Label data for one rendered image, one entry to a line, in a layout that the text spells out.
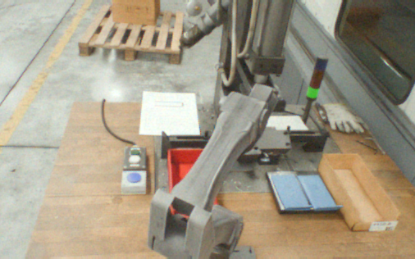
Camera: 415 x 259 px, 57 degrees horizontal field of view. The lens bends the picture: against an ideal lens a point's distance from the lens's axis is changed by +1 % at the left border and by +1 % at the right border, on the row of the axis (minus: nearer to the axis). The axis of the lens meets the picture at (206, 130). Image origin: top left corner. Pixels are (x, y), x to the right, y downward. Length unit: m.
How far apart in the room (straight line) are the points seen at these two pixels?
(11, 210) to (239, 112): 1.92
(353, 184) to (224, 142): 0.73
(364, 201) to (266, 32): 0.58
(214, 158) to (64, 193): 0.62
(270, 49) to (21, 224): 1.72
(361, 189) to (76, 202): 0.84
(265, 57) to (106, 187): 0.57
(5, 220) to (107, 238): 1.42
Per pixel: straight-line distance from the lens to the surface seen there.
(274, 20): 1.00
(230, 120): 0.64
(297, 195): 1.13
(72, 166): 1.21
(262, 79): 1.09
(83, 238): 1.01
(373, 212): 1.21
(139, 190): 1.09
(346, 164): 1.31
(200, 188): 0.57
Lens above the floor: 1.68
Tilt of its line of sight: 35 degrees down
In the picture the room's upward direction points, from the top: 7 degrees clockwise
